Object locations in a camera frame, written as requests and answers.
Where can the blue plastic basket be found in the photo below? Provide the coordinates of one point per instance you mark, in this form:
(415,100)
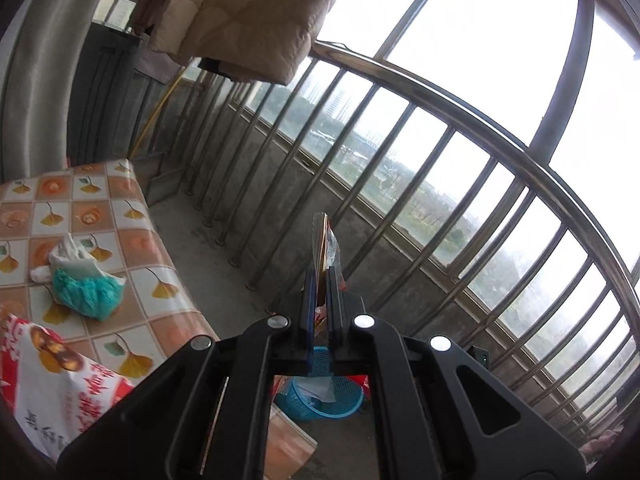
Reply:
(310,407)

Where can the red and white plastic bag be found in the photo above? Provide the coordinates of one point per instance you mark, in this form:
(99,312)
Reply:
(45,385)

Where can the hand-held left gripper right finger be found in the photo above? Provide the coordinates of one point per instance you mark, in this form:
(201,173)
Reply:
(334,310)

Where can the metal balcony railing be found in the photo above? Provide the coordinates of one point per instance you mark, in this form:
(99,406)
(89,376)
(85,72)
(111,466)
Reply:
(450,106)

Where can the grey metal dustpan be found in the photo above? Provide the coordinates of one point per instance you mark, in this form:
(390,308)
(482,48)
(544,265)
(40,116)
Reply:
(165,185)

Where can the dark grey cabinet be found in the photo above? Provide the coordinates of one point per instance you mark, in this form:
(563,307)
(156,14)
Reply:
(100,100)

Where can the gold snack packet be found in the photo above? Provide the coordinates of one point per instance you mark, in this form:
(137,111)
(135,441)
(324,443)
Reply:
(320,240)

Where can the patterned tablecloth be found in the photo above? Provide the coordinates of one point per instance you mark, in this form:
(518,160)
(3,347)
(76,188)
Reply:
(150,245)

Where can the yellow stick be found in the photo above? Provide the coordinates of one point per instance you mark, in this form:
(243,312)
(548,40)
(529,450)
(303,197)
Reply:
(150,122)

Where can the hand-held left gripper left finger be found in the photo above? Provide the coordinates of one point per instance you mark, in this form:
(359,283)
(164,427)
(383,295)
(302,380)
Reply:
(310,310)

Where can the grey curtain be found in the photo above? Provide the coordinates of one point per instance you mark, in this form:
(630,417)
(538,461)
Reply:
(40,85)

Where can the teal white crumpled wrapper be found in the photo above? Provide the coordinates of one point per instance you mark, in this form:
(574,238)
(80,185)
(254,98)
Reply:
(85,290)

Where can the beige quilt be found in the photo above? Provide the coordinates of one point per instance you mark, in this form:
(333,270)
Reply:
(240,10)

